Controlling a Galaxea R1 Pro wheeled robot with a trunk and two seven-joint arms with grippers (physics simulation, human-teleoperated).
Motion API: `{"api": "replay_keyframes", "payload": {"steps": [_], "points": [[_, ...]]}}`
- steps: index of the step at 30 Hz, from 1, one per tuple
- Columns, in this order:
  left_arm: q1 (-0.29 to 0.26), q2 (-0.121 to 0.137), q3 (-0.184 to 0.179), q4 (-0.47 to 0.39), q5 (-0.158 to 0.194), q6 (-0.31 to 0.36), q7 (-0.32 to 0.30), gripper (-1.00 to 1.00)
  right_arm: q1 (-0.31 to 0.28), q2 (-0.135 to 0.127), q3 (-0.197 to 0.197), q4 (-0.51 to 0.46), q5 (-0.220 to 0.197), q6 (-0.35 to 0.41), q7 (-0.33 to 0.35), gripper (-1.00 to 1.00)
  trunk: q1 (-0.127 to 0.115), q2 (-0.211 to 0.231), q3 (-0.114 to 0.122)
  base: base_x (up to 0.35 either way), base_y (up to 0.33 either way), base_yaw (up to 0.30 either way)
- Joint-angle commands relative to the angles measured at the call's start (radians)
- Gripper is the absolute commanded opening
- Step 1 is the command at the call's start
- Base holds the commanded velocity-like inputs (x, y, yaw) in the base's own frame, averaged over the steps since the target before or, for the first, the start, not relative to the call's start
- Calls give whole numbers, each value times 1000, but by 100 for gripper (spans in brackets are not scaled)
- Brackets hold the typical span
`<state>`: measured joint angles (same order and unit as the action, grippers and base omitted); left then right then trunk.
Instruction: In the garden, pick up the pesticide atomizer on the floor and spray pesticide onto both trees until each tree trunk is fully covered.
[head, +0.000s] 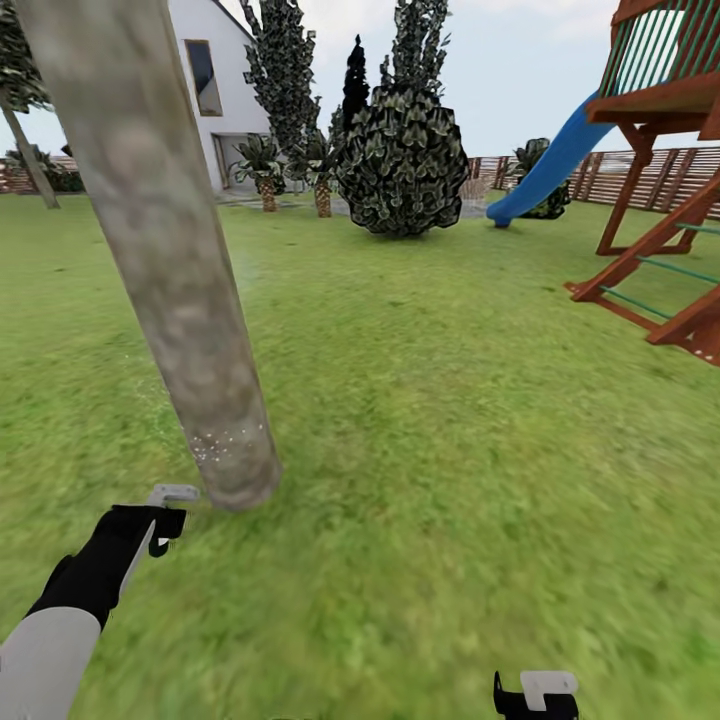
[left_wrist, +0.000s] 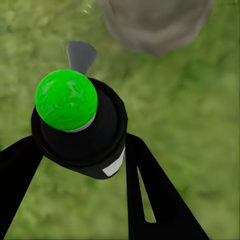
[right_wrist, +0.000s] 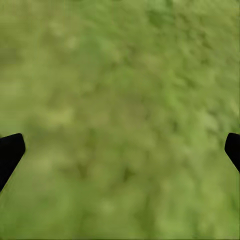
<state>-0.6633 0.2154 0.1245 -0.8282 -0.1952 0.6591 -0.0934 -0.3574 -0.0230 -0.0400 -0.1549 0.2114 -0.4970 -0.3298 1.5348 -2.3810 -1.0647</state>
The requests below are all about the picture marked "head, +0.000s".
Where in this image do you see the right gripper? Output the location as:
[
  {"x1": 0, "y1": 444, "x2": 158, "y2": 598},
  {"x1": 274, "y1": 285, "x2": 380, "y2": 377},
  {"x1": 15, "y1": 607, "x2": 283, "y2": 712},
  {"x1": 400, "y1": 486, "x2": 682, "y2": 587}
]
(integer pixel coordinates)
[{"x1": 495, "y1": 688, "x2": 579, "y2": 720}]

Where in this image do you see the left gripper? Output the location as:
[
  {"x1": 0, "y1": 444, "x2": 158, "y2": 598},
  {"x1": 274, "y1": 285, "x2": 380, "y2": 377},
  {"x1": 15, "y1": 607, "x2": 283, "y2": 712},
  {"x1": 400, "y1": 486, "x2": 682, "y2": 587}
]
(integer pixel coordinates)
[{"x1": 151, "y1": 507, "x2": 187, "y2": 539}]

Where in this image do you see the pesticide atomizer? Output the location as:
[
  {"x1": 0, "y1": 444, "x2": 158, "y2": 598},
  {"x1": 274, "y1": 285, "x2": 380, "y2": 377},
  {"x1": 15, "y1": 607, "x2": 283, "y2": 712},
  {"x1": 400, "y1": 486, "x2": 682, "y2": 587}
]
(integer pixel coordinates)
[{"x1": 148, "y1": 537, "x2": 169, "y2": 558}]

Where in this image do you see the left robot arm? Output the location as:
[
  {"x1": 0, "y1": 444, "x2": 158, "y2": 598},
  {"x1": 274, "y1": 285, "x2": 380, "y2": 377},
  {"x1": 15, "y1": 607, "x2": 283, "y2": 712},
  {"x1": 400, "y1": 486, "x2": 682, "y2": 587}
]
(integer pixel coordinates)
[{"x1": 0, "y1": 483, "x2": 200, "y2": 720}]

